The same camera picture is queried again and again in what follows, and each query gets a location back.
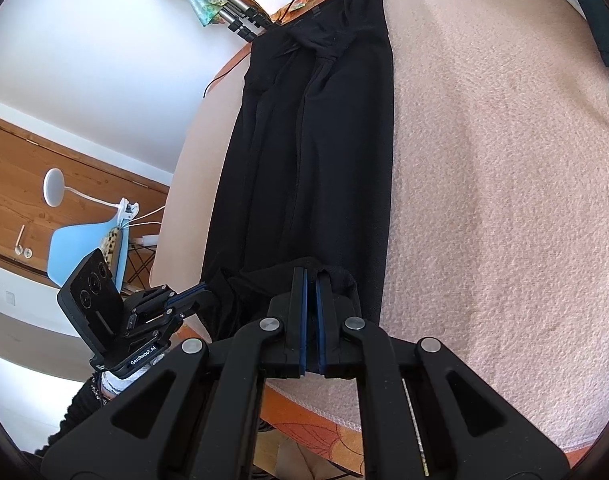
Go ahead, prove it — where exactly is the bed with beige sheet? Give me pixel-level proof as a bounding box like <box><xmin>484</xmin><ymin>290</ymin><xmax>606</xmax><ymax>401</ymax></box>
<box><xmin>149</xmin><ymin>0</ymin><xmax>609</xmax><ymax>453</ymax></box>

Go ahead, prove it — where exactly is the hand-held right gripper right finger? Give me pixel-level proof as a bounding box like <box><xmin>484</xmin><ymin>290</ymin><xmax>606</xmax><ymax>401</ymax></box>
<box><xmin>314</xmin><ymin>270</ymin><xmax>570</xmax><ymax>480</ymax></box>

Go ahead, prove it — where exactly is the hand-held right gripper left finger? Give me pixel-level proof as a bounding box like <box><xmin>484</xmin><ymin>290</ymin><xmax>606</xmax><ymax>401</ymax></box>
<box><xmin>42</xmin><ymin>266</ymin><xmax>307</xmax><ymax>480</ymax></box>

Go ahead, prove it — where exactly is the person's left forearm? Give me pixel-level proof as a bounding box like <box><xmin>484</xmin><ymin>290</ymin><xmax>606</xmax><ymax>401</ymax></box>
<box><xmin>49</xmin><ymin>365</ymin><xmax>145</xmax><ymax>456</ymax></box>

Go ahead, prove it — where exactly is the white clamp desk lamp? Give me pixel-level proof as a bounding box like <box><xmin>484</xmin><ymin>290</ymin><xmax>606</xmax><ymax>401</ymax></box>
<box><xmin>43</xmin><ymin>169</ymin><xmax>140</xmax><ymax>226</ymax></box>

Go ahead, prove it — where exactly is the white cable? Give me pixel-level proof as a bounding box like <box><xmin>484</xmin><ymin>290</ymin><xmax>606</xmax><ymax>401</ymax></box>
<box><xmin>127</xmin><ymin>205</ymin><xmax>165</xmax><ymax>241</ymax></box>

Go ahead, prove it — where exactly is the leopard print cloth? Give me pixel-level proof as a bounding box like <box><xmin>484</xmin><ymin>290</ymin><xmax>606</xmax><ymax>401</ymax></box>
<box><xmin>100</xmin><ymin>227</ymin><xmax>125</xmax><ymax>268</ymax></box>

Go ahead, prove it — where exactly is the door handle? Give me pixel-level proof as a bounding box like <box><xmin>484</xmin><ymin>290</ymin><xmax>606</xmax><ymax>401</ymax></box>
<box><xmin>13</xmin><ymin>225</ymin><xmax>34</xmax><ymax>259</ymax></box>

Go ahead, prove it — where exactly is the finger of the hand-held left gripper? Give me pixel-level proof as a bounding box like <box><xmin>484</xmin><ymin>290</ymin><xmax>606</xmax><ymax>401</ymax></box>
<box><xmin>170</xmin><ymin>282</ymin><xmax>220</xmax><ymax>303</ymax></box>
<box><xmin>167</xmin><ymin>291</ymin><xmax>221</xmax><ymax>318</ymax></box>

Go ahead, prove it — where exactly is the light blue chair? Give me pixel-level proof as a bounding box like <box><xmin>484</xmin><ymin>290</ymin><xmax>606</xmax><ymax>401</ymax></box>
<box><xmin>48</xmin><ymin>220</ymin><xmax>158</xmax><ymax>296</ymax></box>

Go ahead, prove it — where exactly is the dark green folded garment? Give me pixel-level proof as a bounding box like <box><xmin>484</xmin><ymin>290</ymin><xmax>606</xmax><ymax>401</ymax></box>
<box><xmin>554</xmin><ymin>0</ymin><xmax>609</xmax><ymax>71</ymax></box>

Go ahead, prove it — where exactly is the black t-shirt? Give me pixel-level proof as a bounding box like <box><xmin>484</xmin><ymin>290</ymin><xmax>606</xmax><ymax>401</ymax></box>
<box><xmin>199</xmin><ymin>0</ymin><xmax>396</xmax><ymax>346</ymax></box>

